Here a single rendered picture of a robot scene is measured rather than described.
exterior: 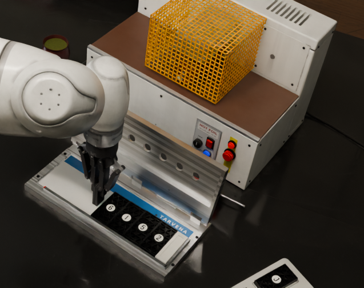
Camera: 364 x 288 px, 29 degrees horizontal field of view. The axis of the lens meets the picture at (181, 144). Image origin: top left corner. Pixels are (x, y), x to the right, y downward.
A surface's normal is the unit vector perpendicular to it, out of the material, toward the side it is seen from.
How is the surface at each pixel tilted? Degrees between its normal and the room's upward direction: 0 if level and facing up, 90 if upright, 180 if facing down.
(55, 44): 0
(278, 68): 90
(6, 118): 83
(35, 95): 52
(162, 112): 90
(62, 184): 0
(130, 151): 78
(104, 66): 3
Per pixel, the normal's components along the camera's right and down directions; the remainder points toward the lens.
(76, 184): 0.13, -0.69
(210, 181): -0.52, 0.40
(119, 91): 0.69, 0.43
